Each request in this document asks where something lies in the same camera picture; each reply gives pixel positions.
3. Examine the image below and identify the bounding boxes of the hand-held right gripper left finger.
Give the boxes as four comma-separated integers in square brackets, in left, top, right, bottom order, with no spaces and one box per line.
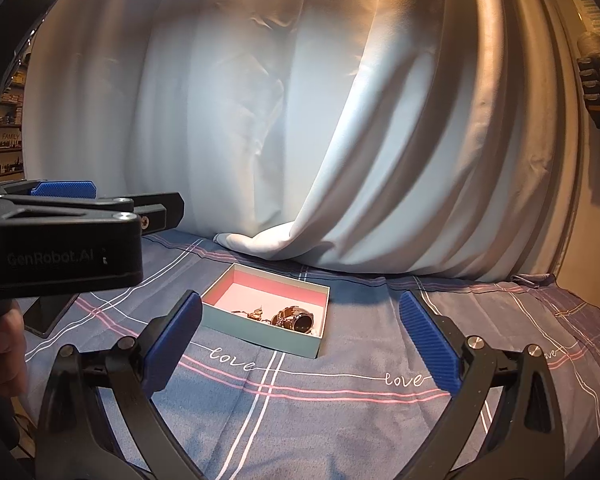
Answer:
[35,290,204,480]

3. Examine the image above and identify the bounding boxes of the teal box with pink lining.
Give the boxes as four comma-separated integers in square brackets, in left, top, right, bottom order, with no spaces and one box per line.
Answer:
[200,262,331,359]

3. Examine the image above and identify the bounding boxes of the background shop shelves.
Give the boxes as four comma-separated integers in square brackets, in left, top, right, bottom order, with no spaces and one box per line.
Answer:
[0,71,27,182]

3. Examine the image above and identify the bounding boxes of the blue striped printed cloth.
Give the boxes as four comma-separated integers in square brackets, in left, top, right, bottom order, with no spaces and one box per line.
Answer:
[10,232,600,480]

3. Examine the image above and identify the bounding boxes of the black flat phone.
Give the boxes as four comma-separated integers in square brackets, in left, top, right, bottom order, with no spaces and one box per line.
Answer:
[23,293,79,339]

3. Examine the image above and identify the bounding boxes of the dark curved object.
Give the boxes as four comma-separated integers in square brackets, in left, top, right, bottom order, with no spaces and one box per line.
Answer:
[0,0,66,128]

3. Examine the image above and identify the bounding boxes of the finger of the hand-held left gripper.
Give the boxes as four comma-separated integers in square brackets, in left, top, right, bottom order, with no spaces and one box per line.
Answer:
[0,179,99,200]
[0,191,186,234]

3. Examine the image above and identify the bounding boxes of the brown strap wristwatch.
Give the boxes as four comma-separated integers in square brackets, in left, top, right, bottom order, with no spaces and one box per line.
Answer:
[271,305,317,335]

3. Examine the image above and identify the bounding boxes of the white curtain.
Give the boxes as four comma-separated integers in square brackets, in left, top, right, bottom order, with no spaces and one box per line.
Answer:
[22,0,581,283]

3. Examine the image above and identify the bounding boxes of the person's left hand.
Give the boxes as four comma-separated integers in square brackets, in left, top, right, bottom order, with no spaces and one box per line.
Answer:
[0,305,29,403]

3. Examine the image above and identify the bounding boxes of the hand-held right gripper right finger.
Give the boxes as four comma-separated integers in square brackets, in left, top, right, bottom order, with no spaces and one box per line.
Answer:
[399,290,567,480]

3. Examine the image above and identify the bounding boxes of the rhinestone jewelry piece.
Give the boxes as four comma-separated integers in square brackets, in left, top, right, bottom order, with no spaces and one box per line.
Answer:
[231,304,267,323]

